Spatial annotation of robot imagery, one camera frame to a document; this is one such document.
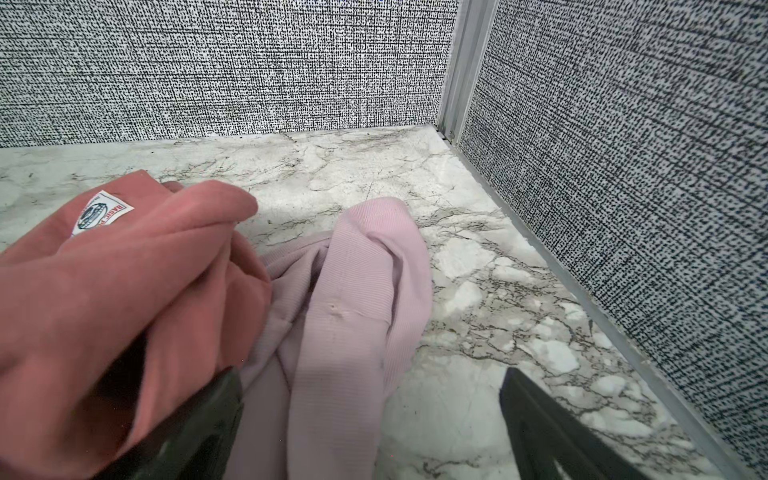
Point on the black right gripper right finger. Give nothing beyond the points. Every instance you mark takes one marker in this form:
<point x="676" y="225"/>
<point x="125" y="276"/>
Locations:
<point x="548" y="443"/>

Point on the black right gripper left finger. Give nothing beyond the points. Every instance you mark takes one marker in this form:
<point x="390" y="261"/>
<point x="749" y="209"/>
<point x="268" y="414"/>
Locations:
<point x="194" y="442"/>

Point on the rose shirt with grey collar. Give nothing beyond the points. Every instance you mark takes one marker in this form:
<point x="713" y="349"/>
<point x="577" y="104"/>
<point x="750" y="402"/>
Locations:
<point x="115" y="310"/>

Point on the light pink ribbed cloth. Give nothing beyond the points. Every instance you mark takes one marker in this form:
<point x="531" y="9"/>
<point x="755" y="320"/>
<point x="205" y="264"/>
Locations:
<point x="349" y="308"/>

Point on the aluminium enclosure frame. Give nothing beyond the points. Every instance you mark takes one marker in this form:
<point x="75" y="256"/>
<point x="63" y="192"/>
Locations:
<point x="630" y="139"/>

